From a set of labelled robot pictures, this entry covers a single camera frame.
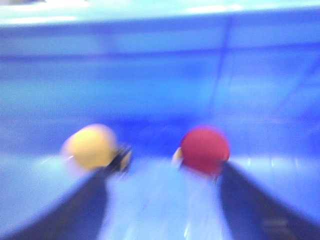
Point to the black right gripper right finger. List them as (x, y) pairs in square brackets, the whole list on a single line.
[(253, 214)]

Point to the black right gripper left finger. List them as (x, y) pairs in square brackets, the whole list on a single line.
[(79, 215)]

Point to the yellow mushroom push button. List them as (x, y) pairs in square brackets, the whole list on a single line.
[(93, 147)]

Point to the red mushroom push button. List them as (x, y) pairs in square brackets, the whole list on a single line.
[(203, 149)]

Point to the blue plastic target bin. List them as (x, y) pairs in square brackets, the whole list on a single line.
[(151, 71)]

